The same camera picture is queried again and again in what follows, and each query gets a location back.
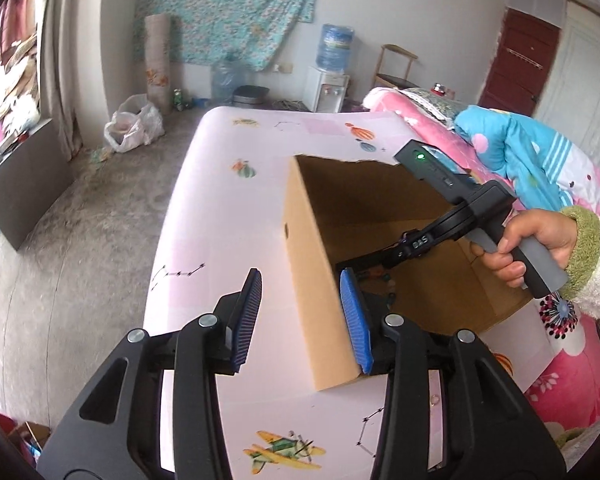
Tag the empty clear water jug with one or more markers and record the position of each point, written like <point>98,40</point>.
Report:
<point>227,75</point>

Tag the grey curtain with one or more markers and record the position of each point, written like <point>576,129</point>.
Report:
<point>70,77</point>

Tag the dark red door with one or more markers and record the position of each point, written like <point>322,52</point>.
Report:
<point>519,71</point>

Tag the blue water jug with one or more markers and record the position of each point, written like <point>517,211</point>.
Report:
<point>334,48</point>

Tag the small brown open box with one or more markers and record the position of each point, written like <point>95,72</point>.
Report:
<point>30,438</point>

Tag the brown cardboard box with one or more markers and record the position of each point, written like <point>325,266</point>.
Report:
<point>378,221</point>

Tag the floral teal wall cloth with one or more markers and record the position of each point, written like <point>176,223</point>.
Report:
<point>203,32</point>

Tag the white water dispenser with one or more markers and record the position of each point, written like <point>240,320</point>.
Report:
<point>324,91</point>

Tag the blue cartoon blanket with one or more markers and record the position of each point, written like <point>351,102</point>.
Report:
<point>546,169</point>

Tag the white plastic bag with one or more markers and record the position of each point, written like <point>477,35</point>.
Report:
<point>136,122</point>

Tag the green fluffy sleeve forearm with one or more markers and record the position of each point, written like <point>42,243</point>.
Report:
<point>583,287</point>

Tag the pink floral quilt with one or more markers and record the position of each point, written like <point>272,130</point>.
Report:
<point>549,346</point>

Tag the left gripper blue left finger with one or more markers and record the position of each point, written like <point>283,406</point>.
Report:
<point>243,319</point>

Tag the wooden chair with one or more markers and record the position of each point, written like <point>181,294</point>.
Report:
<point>393,67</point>

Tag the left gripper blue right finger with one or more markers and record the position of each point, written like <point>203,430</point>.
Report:
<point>354,311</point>

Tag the rolled floral mat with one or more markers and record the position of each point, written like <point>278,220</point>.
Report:
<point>157,61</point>

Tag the dark grey cabinet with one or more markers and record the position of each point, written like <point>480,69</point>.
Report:
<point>32,177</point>

